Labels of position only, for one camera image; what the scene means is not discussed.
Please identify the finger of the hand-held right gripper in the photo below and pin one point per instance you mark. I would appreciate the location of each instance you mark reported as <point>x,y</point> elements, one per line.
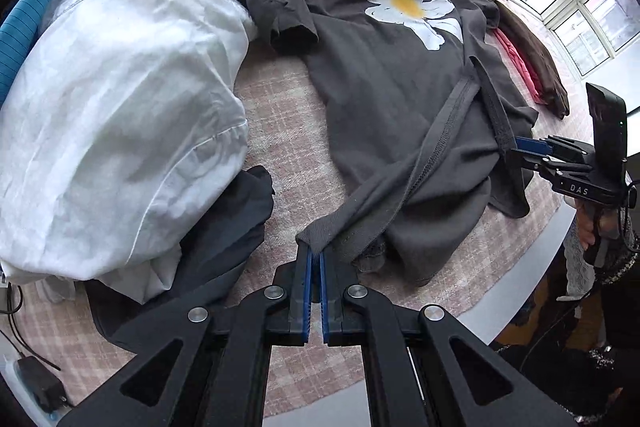
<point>530,162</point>
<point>532,145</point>

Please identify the brown garment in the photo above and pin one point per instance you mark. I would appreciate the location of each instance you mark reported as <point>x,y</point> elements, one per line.
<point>540,57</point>

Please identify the black plug adapter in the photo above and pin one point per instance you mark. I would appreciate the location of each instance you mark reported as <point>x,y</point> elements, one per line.
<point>42,387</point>

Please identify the person's right hand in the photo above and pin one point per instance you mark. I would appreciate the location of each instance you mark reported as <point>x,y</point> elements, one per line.
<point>584,227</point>

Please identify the pink plaid blanket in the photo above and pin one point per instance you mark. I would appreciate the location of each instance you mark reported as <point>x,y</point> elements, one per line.
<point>285,117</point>

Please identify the dark grey padded jacket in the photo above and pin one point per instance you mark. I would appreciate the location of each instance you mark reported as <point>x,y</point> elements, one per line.
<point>225,227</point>

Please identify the grey daisy print T-shirt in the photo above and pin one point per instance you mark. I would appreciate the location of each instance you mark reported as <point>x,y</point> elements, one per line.
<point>390,82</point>

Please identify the white lace cloth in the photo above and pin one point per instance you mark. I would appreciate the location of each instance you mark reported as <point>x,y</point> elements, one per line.
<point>575,257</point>

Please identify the person's black clothing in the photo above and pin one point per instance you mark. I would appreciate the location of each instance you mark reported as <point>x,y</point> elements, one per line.
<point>575,382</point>

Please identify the pink garment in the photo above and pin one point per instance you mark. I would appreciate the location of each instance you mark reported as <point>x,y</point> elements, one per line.
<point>520,62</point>

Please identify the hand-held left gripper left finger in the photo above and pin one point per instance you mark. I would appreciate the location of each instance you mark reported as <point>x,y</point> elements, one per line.
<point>306,307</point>

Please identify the white garment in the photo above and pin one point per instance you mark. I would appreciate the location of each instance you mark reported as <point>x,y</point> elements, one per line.
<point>125,107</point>

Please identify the person's right forearm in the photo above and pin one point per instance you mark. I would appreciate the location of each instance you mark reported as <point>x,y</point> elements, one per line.
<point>625,307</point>

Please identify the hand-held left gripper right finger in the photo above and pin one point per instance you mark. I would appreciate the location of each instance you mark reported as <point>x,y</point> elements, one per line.
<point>324,307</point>

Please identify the white power strip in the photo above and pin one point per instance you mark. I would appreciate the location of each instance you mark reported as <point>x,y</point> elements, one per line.
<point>12,377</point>

